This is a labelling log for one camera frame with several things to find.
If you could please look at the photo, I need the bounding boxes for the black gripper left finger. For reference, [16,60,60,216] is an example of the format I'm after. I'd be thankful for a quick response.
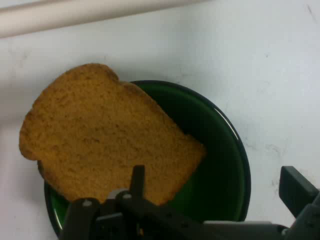
[59,164,205,240]

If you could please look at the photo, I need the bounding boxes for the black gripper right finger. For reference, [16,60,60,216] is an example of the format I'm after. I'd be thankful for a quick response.
[278,165,320,240]

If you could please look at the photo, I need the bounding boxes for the brown toast bread slice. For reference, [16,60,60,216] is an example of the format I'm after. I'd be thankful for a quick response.
[19,63,207,206]

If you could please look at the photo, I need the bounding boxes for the dark green round plate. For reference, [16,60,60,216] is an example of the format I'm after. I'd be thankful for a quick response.
[43,79,252,240]

